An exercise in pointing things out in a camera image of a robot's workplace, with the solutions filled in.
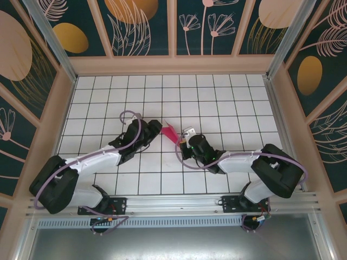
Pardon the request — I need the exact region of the grey metal sheet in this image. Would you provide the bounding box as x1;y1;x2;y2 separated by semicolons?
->
16;213;334;260

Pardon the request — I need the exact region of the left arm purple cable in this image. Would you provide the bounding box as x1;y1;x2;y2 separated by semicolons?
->
34;110;144;237

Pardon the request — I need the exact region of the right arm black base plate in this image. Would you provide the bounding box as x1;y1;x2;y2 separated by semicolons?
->
221;194;272;213

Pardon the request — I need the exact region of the aluminium corner post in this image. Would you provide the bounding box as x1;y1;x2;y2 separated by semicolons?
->
265;0;320;79
23;0;78;82

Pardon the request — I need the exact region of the aluminium side rail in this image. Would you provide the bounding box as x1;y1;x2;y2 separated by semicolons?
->
264;77;309;193

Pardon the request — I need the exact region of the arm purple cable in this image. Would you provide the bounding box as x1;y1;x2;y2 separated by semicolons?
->
175;135;309;233
34;110;144;237

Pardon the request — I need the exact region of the long aluminium mounting rail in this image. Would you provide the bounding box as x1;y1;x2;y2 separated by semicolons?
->
25;191;322;217

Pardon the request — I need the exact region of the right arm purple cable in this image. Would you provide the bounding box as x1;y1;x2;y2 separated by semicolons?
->
175;135;309;233

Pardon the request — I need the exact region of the grey slotted cable duct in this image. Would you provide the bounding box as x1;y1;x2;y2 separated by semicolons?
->
36;216;245;229

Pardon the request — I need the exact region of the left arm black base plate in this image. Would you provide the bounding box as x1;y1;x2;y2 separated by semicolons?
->
78;196;128;216

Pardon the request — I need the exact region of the pink cloth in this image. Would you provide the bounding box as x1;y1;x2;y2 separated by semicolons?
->
160;118;179;144

